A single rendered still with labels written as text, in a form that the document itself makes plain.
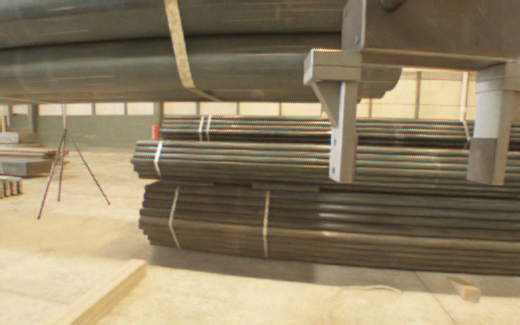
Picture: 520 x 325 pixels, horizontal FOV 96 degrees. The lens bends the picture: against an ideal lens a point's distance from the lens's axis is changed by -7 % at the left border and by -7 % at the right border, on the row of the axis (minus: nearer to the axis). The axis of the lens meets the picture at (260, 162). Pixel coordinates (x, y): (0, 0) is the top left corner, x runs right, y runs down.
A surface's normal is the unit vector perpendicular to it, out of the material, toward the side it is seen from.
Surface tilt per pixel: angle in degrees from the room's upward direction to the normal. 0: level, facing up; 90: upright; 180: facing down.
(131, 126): 90
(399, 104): 90
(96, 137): 90
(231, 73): 124
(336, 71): 90
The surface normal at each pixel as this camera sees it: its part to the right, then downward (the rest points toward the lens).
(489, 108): -1.00, -0.02
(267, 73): -0.11, 0.65
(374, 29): 0.02, 0.11
